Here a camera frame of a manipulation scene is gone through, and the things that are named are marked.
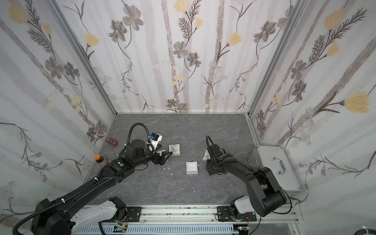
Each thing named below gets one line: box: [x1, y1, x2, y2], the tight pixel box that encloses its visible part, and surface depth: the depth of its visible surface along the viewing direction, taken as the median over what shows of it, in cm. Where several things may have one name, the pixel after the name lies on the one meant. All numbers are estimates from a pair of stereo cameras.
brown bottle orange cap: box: [94, 154, 108, 167], surface depth 89 cm
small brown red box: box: [105, 137, 119, 147], surface depth 103 cm
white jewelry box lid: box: [202, 149, 211, 161], surface depth 96 cm
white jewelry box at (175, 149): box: [168, 143, 181, 157], surface depth 97 cm
